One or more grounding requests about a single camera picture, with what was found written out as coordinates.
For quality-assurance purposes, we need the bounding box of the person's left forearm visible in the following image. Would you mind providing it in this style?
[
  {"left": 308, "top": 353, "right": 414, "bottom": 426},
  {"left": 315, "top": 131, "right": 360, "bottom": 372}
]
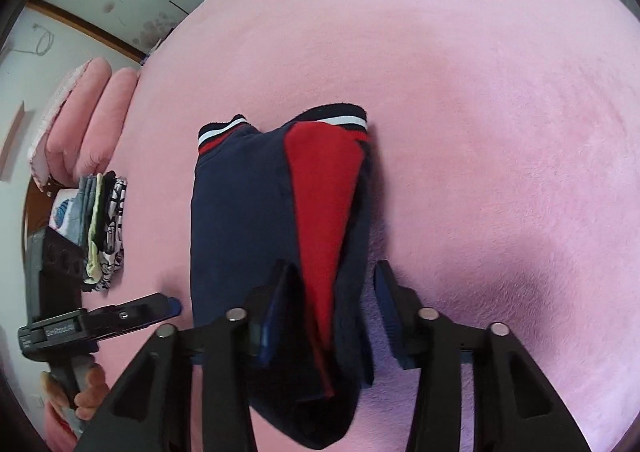
[{"left": 44, "top": 404, "right": 83, "bottom": 452}]

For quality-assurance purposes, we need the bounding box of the stack of folded clothes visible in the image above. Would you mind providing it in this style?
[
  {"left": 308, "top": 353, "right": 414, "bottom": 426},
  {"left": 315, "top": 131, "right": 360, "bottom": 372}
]
[{"left": 49, "top": 172, "right": 129, "bottom": 294}]

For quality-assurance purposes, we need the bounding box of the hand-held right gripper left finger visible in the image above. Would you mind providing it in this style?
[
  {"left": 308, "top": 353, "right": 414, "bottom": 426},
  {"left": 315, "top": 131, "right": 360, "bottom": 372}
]
[{"left": 75, "top": 259, "right": 305, "bottom": 452}]

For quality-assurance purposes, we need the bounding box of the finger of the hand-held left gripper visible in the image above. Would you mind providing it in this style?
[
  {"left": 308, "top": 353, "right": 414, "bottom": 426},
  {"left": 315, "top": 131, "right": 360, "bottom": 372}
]
[
  {"left": 99, "top": 299, "right": 182, "bottom": 344},
  {"left": 82, "top": 293, "right": 171, "bottom": 321}
]

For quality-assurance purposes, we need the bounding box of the pink pillow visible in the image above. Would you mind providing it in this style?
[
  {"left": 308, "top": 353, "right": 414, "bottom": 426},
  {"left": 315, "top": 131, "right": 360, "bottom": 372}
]
[
  {"left": 29, "top": 57, "right": 112, "bottom": 185},
  {"left": 75, "top": 67, "right": 139, "bottom": 183}
]

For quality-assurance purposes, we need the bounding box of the pink bed blanket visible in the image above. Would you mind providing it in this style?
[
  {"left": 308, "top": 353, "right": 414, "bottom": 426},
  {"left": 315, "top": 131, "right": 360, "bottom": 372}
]
[{"left": 107, "top": 0, "right": 640, "bottom": 452}]

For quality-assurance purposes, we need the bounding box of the navy and red jacket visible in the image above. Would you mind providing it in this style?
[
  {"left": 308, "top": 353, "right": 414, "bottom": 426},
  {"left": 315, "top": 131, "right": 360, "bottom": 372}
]
[{"left": 190, "top": 103, "right": 377, "bottom": 451}]

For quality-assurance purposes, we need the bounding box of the wooden ceiling trim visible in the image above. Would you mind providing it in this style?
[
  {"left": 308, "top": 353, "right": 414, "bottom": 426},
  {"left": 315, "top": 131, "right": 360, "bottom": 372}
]
[{"left": 25, "top": 0, "right": 149, "bottom": 66}]

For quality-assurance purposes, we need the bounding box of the person's left hand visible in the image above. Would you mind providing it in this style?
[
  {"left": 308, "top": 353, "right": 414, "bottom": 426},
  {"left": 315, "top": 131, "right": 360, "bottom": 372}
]
[{"left": 42, "top": 364, "right": 111, "bottom": 424}]

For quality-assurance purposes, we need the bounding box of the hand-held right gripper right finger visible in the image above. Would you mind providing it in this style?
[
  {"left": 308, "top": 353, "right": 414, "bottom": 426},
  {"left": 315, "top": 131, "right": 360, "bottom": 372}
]
[{"left": 374, "top": 259, "right": 591, "bottom": 452}]

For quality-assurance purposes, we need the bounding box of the wall-mounted wooden board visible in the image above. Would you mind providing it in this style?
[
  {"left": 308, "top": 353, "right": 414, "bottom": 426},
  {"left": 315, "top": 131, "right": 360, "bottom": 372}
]
[{"left": 0, "top": 101, "right": 26, "bottom": 182}]

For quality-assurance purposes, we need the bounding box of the wooden headboard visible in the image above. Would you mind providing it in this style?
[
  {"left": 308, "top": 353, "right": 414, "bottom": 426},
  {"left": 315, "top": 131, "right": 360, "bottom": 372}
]
[{"left": 22, "top": 176, "right": 57, "bottom": 293}]

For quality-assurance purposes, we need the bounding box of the wall cable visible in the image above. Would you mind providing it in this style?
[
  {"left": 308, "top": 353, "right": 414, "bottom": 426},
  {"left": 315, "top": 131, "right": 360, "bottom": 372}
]
[{"left": 9, "top": 21, "right": 55, "bottom": 56}]

